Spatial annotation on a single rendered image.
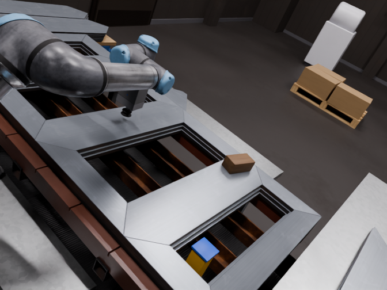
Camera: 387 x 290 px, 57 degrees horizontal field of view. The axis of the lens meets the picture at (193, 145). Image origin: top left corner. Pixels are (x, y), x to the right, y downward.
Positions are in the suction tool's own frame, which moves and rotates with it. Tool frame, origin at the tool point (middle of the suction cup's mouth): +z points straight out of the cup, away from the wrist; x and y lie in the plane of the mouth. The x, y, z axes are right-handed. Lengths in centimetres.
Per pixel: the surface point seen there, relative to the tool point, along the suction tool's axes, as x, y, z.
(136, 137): 1.8, -9.0, 5.0
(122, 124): 2.2, -1.5, 3.4
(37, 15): -36, 98, 4
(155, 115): -16.9, -3.4, 3.5
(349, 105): -448, -68, 64
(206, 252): 32, -58, 1
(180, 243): 30, -50, 6
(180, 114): -30.9, -8.0, 3.5
